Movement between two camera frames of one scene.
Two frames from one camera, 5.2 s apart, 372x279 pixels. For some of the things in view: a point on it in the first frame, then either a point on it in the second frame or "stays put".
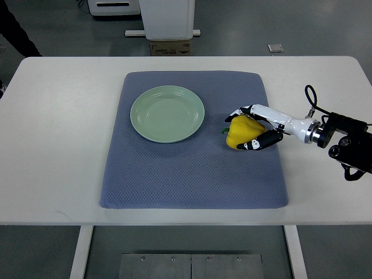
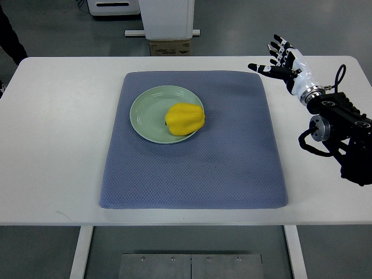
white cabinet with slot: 103,7 stays put
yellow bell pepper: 243,129 → 184,118
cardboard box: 170,47 stays put
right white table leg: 294,244 stays put
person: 17,37 → 9,40
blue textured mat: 201,171 stays put
